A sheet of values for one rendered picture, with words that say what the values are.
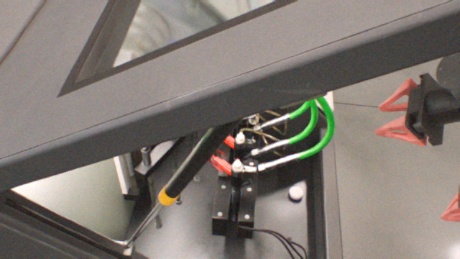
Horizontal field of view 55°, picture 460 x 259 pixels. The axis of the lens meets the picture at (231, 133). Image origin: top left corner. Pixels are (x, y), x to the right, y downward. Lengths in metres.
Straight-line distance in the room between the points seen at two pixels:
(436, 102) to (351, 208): 1.64
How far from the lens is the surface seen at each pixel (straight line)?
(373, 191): 2.43
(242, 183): 1.01
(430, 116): 0.74
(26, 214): 0.60
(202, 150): 0.42
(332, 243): 1.09
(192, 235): 1.20
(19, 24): 0.73
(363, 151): 2.59
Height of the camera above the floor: 1.88
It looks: 48 degrees down
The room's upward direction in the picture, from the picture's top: 3 degrees clockwise
